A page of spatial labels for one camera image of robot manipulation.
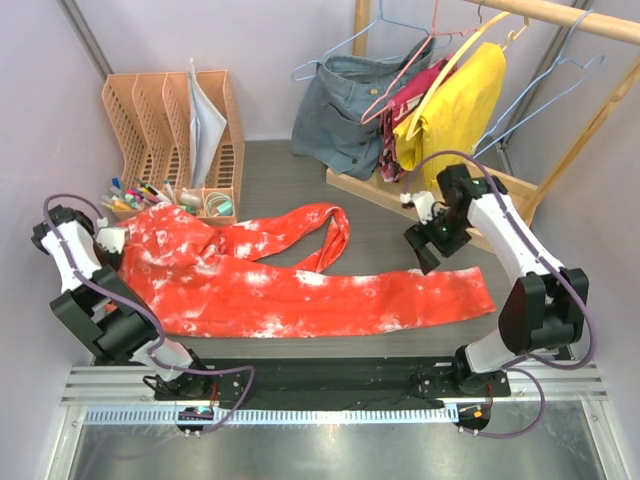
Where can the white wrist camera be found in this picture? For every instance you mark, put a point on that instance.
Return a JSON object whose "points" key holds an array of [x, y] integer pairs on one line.
{"points": [[421, 202], [112, 239]]}

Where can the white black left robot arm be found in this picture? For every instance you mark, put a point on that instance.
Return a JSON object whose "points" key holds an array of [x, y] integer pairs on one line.
{"points": [[103, 312]]}

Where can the yellow wooden hanger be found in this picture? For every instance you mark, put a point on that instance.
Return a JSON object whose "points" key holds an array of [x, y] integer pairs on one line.
{"points": [[444, 73]]}

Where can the white papers in organizer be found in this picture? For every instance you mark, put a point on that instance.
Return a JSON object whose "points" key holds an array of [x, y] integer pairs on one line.
{"points": [[206, 127]]}

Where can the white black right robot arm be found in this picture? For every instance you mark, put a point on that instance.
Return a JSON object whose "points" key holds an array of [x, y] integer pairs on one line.
{"points": [[544, 309]]}

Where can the blue denim shorts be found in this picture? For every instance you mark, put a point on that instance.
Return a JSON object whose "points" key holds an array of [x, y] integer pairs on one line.
{"points": [[328, 124]]}

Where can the blue wire hanger left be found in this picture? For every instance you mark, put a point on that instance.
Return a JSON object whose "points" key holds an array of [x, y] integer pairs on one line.
{"points": [[358, 41]]}

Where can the bunch of coloured pens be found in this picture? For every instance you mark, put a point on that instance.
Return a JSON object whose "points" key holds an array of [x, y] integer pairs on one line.
{"points": [[126, 202]]}

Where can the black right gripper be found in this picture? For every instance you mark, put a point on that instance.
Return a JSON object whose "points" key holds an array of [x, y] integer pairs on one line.
{"points": [[420, 235]]}

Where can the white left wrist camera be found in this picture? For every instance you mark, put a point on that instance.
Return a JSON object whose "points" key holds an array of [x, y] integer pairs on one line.
{"points": [[112, 239]]}

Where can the orange tie-dye trousers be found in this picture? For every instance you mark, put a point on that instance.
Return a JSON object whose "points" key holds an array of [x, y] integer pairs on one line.
{"points": [[266, 278]]}

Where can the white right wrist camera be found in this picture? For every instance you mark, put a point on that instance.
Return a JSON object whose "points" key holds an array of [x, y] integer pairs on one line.
{"points": [[421, 202]]}

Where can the orange plastic file organizer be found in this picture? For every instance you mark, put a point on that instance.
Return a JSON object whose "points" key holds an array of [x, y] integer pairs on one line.
{"points": [[149, 114]]}

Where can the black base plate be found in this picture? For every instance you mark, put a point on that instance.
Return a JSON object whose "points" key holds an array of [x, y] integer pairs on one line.
{"points": [[348, 384]]}

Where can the yellow garment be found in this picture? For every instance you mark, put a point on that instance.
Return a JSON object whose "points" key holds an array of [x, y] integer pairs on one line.
{"points": [[458, 113]]}

